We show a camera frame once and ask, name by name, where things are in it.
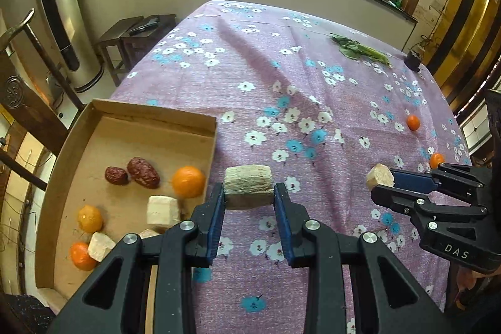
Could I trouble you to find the brown wooden stool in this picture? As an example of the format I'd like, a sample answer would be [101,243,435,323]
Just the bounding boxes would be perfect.
[96,16,143,86]

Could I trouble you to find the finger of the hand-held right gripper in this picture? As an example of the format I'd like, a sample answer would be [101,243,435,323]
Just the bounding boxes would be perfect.
[389,164,491,202]
[371,183,491,237]

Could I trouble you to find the black remote control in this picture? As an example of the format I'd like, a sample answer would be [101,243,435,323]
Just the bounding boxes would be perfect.
[129,16,160,35]

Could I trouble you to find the purple floral tablecloth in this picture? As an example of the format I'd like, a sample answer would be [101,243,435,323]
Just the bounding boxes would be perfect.
[110,0,474,334]

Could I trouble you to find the person's right hand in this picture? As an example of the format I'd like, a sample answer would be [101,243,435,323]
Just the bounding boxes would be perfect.
[456,267,484,303]

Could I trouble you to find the white standing air conditioner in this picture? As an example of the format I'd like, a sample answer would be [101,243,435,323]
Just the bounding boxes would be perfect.
[33,0,104,92]

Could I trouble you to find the large red date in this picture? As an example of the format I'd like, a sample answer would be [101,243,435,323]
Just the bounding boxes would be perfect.
[126,157,161,189]

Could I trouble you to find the dark wooden side table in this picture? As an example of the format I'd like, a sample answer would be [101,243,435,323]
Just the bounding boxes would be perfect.
[121,14,177,69]

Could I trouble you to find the deep orange mandarin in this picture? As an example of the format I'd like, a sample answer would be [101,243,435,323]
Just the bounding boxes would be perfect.
[70,242,98,272]

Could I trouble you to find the large orange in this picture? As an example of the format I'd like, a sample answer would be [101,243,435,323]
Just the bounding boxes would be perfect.
[172,166,206,198]

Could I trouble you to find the green leafy vegetable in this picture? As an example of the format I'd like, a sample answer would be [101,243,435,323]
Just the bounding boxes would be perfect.
[331,33,393,66]

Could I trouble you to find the shallow cardboard box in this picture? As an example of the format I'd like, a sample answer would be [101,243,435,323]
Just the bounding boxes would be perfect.
[35,99,218,290]

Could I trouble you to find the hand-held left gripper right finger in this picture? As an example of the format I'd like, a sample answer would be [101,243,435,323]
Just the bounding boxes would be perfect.
[274,182,457,334]

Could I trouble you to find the dark wooden chair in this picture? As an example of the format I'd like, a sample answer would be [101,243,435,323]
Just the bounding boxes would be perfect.
[0,9,85,194]

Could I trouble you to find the yellowish orange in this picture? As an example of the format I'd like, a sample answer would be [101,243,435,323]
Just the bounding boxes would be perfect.
[77,205,103,234]

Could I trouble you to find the small black container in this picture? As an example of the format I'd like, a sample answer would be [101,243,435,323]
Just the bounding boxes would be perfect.
[404,48,422,72]

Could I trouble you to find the small red date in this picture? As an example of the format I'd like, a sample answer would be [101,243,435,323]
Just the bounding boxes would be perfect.
[104,166,129,186]

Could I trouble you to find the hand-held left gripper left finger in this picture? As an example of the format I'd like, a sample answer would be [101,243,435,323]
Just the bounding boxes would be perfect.
[46,182,226,334]

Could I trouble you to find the yellow wooden door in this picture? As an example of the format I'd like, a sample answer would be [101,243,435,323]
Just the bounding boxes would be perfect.
[426,0,501,104]

